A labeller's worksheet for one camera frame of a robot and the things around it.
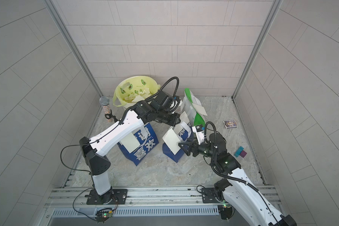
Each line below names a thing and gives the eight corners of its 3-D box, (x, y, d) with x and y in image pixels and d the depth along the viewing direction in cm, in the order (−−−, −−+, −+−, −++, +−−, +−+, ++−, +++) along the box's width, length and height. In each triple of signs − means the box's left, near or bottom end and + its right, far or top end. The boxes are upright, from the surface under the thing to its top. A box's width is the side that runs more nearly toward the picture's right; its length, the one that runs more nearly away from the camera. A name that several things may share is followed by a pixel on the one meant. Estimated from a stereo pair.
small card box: (226, 129, 100) (227, 127, 98) (223, 122, 103) (224, 120, 101) (236, 127, 101) (238, 125, 99) (233, 121, 104) (234, 119, 102)
